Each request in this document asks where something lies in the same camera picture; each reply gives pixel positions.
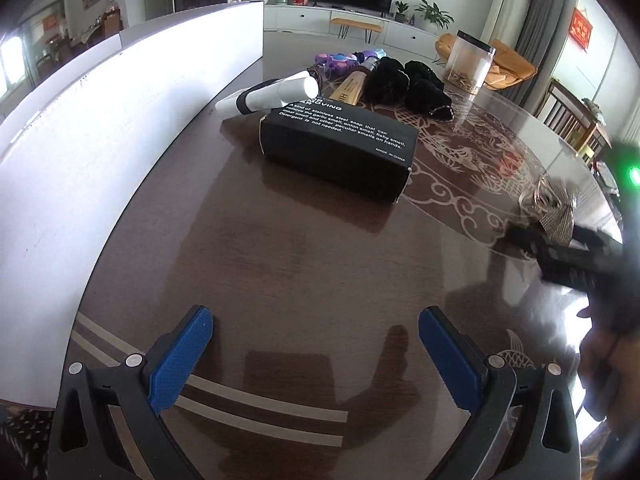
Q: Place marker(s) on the white tube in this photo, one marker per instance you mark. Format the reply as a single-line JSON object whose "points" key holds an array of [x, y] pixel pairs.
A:
{"points": [[275, 92]]}

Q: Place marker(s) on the white television cabinet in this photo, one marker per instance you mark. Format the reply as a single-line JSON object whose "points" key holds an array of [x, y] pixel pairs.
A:
{"points": [[310, 20]]}

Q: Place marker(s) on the clear jar with black lid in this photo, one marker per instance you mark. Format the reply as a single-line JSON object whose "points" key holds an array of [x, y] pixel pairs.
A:
{"points": [[469, 62]]}

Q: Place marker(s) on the purple toy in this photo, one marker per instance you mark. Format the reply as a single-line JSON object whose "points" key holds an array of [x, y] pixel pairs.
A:
{"points": [[336, 64]]}

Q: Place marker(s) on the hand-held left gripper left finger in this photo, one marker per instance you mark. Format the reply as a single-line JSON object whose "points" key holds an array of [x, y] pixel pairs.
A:
{"points": [[181, 355]]}

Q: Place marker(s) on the grey curtain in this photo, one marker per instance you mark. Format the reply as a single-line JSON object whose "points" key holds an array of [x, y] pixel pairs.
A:
{"points": [[547, 15]]}

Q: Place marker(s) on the person's right hand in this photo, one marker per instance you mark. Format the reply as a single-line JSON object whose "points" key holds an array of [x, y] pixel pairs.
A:
{"points": [[607, 375]]}

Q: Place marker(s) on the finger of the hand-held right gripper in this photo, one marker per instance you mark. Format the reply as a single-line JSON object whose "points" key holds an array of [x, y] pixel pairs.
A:
{"points": [[597, 240], [562, 267]]}

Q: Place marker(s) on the black furry scrunchie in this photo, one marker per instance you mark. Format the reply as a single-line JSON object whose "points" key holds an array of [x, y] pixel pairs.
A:
{"points": [[425, 90], [387, 80]]}

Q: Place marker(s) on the black cardboard box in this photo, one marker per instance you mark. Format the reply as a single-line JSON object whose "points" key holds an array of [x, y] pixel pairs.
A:
{"points": [[340, 150]]}

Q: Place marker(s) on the wooden sideboard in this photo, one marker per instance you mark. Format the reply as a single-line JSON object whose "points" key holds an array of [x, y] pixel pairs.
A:
{"points": [[111, 22]]}

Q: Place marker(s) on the wooden bench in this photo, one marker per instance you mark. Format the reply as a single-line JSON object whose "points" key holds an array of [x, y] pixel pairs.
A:
{"points": [[356, 22]]}

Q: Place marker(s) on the dark wooden chair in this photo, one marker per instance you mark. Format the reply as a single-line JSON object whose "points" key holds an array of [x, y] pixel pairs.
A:
{"points": [[570, 110]]}

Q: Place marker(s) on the covered standing air conditioner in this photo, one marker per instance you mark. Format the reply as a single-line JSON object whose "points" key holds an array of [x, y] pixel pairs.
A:
{"points": [[510, 5]]}

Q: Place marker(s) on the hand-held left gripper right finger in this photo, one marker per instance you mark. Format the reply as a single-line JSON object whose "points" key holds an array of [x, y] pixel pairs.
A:
{"points": [[451, 355]]}

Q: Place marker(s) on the orange chair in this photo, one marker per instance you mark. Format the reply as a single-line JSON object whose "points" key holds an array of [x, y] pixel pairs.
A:
{"points": [[442, 47], [515, 62]]}

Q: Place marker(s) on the large leafy potted plant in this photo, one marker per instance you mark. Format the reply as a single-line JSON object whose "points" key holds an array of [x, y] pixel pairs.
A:
{"points": [[434, 12]]}

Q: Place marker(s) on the red wall hanging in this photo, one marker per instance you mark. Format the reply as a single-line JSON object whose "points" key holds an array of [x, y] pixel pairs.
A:
{"points": [[581, 29]]}

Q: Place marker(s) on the small green potted plant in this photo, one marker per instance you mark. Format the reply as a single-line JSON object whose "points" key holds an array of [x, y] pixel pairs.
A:
{"points": [[401, 10]]}

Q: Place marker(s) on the dark patterned cloth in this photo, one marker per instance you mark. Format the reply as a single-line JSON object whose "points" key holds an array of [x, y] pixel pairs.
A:
{"points": [[22, 440]]}

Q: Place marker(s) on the beige cosmetic bottle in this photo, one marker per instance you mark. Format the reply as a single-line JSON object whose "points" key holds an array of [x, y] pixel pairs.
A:
{"points": [[352, 85]]}

